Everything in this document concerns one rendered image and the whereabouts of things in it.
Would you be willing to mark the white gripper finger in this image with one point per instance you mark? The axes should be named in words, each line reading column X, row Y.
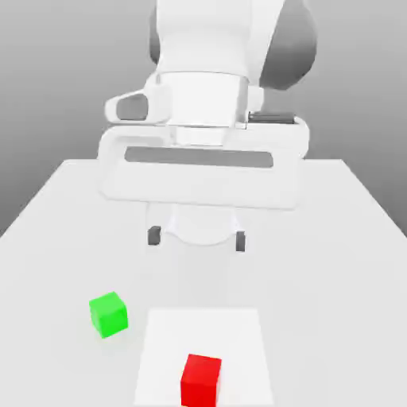
column 154, row 236
column 240, row 241

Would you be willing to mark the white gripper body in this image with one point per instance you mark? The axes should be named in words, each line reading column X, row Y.
column 197, row 184

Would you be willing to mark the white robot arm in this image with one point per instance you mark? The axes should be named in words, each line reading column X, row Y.
column 203, row 41

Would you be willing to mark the small green cube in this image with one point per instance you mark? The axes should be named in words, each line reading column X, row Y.
column 108, row 315

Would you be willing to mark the small red cube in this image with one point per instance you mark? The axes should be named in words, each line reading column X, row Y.
column 201, row 381

